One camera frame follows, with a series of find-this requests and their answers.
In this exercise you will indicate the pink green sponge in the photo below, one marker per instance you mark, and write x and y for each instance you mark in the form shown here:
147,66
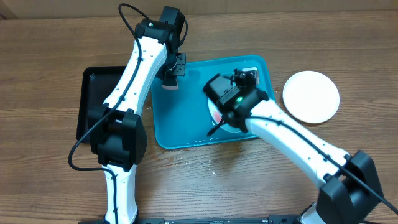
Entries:
170,83

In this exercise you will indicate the light blue plate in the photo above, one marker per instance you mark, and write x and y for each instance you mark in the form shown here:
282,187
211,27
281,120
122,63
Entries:
215,113

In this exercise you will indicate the black plastic tray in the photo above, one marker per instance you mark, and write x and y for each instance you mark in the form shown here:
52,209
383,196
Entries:
97,85

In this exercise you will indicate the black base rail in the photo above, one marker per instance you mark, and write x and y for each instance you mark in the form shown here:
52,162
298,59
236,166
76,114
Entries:
271,219

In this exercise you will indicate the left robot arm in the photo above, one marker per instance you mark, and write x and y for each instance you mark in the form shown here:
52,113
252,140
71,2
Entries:
117,134

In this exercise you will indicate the white plate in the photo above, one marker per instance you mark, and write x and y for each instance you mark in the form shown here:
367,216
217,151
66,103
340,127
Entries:
311,97

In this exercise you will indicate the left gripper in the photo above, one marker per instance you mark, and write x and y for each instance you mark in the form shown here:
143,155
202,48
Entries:
182,69

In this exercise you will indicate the teal plastic tray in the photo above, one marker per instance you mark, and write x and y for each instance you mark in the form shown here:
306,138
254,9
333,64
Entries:
182,118

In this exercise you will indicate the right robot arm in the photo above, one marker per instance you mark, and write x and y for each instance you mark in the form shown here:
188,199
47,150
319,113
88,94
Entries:
349,186

